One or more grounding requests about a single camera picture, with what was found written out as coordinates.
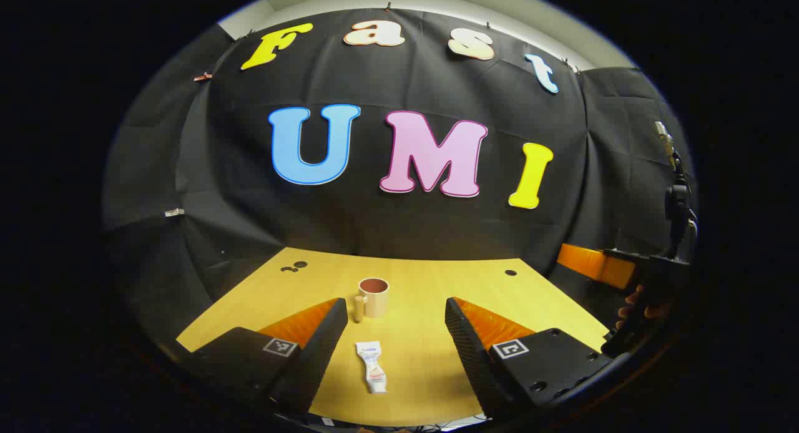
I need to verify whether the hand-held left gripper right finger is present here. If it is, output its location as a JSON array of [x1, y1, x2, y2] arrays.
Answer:
[[444, 297, 630, 421]]

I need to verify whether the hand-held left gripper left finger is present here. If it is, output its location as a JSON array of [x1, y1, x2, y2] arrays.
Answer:
[[178, 298, 348, 418]]

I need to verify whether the beige cup with handle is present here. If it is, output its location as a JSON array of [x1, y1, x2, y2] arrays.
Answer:
[[354, 278, 390, 323]]

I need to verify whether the wooden desktop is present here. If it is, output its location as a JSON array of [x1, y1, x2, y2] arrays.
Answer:
[[176, 246, 610, 429]]

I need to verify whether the black backdrop cloth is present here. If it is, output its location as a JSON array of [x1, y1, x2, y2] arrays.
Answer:
[[103, 9, 697, 359]]

